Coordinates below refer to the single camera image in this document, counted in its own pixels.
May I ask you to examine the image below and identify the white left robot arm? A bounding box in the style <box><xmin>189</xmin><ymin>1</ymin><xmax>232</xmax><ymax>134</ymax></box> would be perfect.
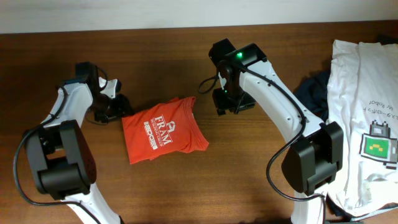
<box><xmin>21</xmin><ymin>78</ymin><xmax>123</xmax><ymax>223</ymax></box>

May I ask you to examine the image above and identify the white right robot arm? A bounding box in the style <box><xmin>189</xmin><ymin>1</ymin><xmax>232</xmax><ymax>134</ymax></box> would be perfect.
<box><xmin>208</xmin><ymin>39</ymin><xmax>343</xmax><ymax>223</ymax></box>

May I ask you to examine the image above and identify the white t-shirt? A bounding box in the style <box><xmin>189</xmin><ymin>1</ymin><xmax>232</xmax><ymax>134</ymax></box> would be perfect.
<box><xmin>327</xmin><ymin>40</ymin><xmax>397</xmax><ymax>217</ymax></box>

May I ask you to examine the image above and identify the orange printed t-shirt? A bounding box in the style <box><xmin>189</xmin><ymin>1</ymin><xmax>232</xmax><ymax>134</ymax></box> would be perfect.
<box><xmin>122</xmin><ymin>96</ymin><xmax>209</xmax><ymax>164</ymax></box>

